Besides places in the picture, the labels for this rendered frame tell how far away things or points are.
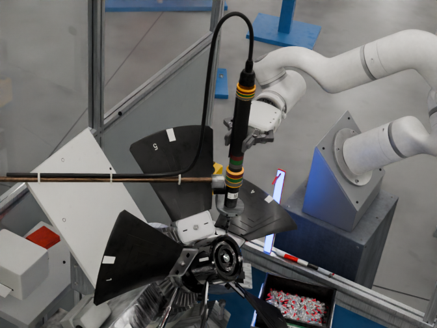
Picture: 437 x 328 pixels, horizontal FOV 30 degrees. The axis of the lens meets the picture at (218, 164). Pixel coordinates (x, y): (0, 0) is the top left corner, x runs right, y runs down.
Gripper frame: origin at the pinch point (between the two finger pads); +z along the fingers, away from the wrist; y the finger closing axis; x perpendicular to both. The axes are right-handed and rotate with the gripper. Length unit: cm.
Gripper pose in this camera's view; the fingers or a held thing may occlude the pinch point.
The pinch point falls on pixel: (238, 140)
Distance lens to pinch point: 193.8
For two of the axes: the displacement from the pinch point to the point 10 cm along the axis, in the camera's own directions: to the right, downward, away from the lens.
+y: -8.7, -3.6, 3.3
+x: 0.9, -7.9, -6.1
